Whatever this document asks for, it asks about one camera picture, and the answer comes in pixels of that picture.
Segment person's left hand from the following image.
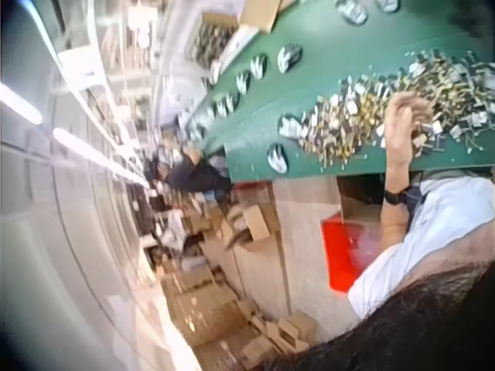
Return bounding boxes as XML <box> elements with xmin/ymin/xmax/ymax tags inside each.
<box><xmin>381</xmin><ymin>94</ymin><xmax>435</xmax><ymax>172</ymax></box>

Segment heap of small electronic parts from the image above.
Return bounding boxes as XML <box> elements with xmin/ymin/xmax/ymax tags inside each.
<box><xmin>299</xmin><ymin>49</ymin><xmax>495</xmax><ymax>170</ymax></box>

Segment black wrist band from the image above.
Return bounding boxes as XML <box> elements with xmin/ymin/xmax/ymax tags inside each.
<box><xmin>383</xmin><ymin>184</ymin><xmax>411</xmax><ymax>206</ymax></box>

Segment row of black white bundles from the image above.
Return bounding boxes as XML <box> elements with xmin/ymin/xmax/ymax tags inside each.
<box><xmin>205</xmin><ymin>43</ymin><xmax>305</xmax><ymax>119</ymax></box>

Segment red plastic crate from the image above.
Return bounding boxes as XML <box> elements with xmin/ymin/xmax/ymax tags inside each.
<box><xmin>319</xmin><ymin>215</ymin><xmax>384</xmax><ymax>298</ymax></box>

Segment flat cardboard box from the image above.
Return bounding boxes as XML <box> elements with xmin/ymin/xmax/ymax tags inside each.
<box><xmin>238</xmin><ymin>0</ymin><xmax>285</xmax><ymax>35</ymax></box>

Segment small brown cardboard box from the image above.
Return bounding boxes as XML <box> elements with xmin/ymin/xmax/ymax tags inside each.
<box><xmin>238</xmin><ymin>204</ymin><xmax>272</xmax><ymax>243</ymax></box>

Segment cardboard box with parts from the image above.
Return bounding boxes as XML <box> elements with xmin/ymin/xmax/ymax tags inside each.
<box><xmin>187</xmin><ymin>11</ymin><xmax>243</xmax><ymax>66</ymax></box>

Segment heap of cardboard boxes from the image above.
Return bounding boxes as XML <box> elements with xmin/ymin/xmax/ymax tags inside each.
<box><xmin>158</xmin><ymin>266</ymin><xmax>322</xmax><ymax>371</ymax></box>

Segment long ceiling lamp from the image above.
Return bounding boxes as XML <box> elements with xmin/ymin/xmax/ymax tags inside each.
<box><xmin>52</xmin><ymin>127</ymin><xmax>152</xmax><ymax>187</ymax></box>
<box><xmin>0</xmin><ymin>82</ymin><xmax>43</xmax><ymax>125</ymax></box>

